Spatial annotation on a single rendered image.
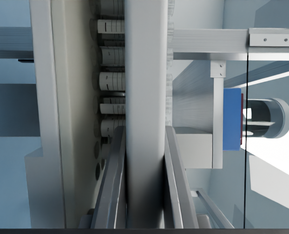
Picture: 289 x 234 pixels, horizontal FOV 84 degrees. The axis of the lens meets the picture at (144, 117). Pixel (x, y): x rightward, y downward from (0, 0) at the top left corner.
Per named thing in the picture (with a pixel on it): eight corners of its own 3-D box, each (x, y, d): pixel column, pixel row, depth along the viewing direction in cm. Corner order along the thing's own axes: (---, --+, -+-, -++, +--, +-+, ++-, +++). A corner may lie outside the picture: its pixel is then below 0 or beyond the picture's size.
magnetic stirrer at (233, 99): (217, 155, 50) (246, 155, 50) (218, 87, 50) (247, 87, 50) (195, 143, 70) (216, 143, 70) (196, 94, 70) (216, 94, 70)
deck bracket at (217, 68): (211, 77, 46) (226, 77, 46) (211, 59, 45) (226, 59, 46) (209, 77, 46) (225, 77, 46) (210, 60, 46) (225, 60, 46)
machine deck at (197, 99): (209, 168, 47) (222, 168, 47) (210, 39, 46) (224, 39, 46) (170, 136, 109) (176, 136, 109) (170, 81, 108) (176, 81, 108)
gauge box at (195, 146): (145, 169, 47) (212, 169, 47) (145, 133, 46) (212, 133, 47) (143, 151, 69) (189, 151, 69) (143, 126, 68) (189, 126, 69)
